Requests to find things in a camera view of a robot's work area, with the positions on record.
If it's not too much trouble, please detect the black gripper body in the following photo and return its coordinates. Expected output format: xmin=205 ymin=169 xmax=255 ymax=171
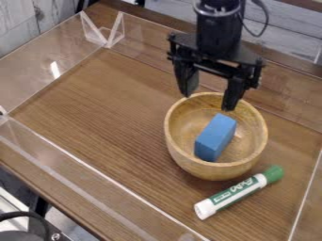
xmin=166 ymin=32 xmax=265 ymax=88

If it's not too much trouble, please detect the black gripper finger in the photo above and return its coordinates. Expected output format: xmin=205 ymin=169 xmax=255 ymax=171
xmin=221 ymin=76 xmax=245 ymax=111
xmin=173 ymin=61 xmax=198 ymax=98

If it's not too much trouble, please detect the blue rectangular block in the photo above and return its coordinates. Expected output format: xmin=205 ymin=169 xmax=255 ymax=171
xmin=193 ymin=114 xmax=236 ymax=162

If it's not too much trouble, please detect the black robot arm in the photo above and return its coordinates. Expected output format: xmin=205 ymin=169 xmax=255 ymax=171
xmin=166 ymin=0 xmax=268 ymax=111

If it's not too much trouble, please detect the brown wooden bowl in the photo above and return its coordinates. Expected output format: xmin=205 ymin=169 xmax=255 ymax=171
xmin=162 ymin=92 xmax=268 ymax=181

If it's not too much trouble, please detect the green and white marker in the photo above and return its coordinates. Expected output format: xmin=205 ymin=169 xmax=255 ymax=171
xmin=193 ymin=165 xmax=284 ymax=220

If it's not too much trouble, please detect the clear acrylic corner bracket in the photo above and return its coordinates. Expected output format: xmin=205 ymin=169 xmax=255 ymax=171
xmin=78 ymin=11 xmax=124 ymax=49

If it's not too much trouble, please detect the black metal table frame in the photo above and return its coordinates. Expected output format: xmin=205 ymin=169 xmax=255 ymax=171
xmin=27 ymin=196 xmax=64 ymax=241

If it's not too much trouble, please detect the black cable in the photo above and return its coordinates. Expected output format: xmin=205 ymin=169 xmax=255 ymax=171
xmin=0 ymin=210 xmax=51 ymax=241

